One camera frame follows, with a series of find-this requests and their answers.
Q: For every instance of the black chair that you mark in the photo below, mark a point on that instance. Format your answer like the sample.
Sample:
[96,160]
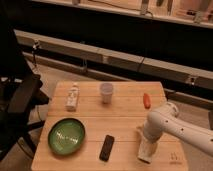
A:
[20,91]

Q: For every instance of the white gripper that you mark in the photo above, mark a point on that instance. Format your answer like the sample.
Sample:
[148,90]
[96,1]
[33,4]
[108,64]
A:
[147,149]

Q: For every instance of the orange carrot toy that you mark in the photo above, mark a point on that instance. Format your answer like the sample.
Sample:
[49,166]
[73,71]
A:
[146,101]

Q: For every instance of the white sponge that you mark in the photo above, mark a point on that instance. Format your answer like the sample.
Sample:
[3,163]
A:
[144,159]

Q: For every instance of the white squeeze bottle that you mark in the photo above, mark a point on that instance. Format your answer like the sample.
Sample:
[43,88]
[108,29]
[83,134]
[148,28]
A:
[72,98]

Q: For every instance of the white plastic cup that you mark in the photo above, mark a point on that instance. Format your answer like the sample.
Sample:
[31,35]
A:
[106,91]

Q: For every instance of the black remote control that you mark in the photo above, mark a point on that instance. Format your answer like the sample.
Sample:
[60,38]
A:
[106,148]

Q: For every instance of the green ceramic bowl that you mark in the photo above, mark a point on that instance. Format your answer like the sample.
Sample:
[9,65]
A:
[66,136]

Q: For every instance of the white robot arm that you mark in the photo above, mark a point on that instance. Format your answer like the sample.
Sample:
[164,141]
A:
[164,119]

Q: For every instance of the wooden table board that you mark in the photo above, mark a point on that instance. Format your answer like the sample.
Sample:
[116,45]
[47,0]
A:
[119,119]

